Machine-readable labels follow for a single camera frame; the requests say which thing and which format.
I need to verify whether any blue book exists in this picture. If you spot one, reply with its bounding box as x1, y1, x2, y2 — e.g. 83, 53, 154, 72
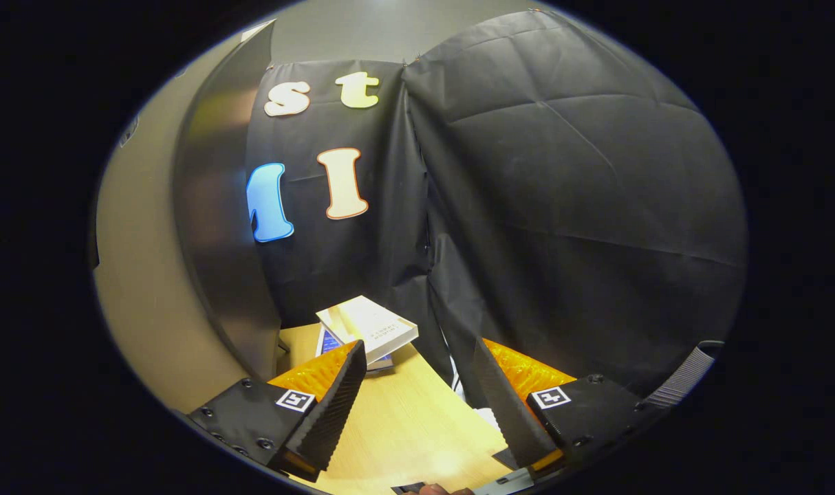
314, 327, 394, 372

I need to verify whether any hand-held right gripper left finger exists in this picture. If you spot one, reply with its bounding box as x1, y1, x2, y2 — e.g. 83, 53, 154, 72
187, 340, 367, 482

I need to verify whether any white book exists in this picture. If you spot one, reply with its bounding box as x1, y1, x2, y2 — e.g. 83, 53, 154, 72
316, 296, 420, 365

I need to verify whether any grey ribbed hose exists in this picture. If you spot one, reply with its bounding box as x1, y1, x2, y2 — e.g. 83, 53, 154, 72
641, 340, 725, 410

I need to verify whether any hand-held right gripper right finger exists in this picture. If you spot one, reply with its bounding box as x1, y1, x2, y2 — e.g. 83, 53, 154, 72
471, 337, 666, 472

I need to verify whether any grey shoe cabinet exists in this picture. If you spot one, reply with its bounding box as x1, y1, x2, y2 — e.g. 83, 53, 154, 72
173, 19, 282, 382

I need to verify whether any black backdrop cloth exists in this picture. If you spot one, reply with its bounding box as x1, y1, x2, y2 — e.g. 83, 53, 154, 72
246, 10, 748, 406

